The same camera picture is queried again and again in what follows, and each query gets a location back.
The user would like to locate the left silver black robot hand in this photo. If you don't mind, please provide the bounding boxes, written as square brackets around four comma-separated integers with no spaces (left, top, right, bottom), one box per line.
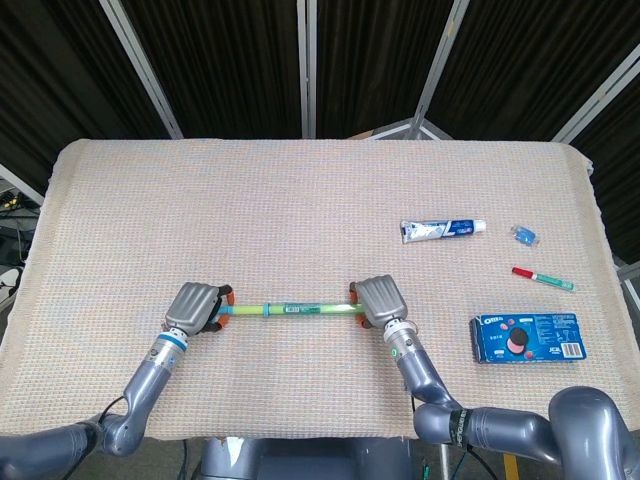
[163,281,237,338]

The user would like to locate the blue Oreo cookie box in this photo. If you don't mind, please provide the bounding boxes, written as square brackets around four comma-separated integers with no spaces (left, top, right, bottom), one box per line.
[468,312,588,365]

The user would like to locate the grey robot torso base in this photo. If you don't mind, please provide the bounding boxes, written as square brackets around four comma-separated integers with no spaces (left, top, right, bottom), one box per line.
[199,435,416,480]

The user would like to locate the red green marker pen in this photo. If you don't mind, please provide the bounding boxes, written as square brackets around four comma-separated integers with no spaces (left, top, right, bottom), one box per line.
[511,266,577,294]

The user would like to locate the black floor cables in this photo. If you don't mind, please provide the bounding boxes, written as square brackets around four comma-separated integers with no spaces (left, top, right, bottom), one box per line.
[0,188,42,264]

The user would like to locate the white metal partition post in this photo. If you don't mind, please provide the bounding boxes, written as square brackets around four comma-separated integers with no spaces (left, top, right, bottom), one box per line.
[98,0,185,140]
[371,0,472,142]
[551,43,640,145]
[0,161,47,207]
[296,0,318,140]

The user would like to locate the small blue plastic packet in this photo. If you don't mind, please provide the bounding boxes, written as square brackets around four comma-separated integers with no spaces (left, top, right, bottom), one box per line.
[509,224,542,248]

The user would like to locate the beige woven tablecloth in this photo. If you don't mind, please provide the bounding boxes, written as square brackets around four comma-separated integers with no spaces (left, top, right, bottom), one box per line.
[0,137,632,444]

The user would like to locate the blue white toothpaste tube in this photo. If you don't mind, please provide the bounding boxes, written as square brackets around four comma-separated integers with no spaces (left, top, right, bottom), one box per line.
[399,217,488,246]

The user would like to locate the white sneaker shoe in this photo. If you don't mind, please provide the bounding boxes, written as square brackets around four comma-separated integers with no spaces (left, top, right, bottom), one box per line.
[0,266,25,304]

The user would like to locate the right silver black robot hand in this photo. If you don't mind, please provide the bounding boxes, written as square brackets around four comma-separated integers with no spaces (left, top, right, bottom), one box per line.
[347,274,412,331]

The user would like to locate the green blue long stick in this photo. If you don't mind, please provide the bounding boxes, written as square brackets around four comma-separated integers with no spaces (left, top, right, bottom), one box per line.
[216,299,370,322]

